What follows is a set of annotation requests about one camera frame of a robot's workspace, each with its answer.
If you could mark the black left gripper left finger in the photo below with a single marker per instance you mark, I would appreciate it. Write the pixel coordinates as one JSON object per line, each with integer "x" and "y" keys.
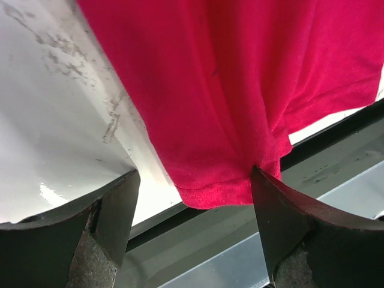
{"x": 79, "y": 244}

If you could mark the aluminium front rail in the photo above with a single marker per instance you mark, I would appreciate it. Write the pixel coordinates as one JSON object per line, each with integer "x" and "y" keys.
{"x": 221, "y": 248}

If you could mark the crimson red t shirt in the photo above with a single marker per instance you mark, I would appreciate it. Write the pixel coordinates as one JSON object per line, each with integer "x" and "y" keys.
{"x": 221, "y": 85}

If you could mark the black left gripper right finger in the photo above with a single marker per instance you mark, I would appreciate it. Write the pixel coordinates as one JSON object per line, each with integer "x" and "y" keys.
{"x": 307, "y": 243}

